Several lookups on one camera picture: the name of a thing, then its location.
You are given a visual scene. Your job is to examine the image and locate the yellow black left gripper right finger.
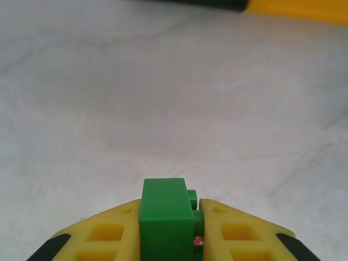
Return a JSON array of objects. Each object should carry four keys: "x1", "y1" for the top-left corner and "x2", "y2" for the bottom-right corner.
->
[{"x1": 200, "y1": 198, "x2": 319, "y2": 261}]

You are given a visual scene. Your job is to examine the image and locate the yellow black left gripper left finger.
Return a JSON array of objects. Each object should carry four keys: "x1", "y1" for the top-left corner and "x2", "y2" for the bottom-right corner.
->
[{"x1": 29, "y1": 198, "x2": 142, "y2": 261}]

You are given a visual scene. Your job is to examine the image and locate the green lego brick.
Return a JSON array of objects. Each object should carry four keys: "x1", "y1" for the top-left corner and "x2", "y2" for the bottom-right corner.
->
[{"x1": 138, "y1": 178, "x2": 204, "y2": 261}]

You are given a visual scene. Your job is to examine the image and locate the orange plastic bin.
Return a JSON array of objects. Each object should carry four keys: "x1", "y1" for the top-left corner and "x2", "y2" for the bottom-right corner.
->
[{"x1": 243, "y1": 0, "x2": 348, "y2": 28}]

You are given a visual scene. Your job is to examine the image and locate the black plastic bin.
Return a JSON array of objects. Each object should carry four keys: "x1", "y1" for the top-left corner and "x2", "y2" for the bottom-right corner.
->
[{"x1": 152, "y1": 0, "x2": 250, "y2": 12}]

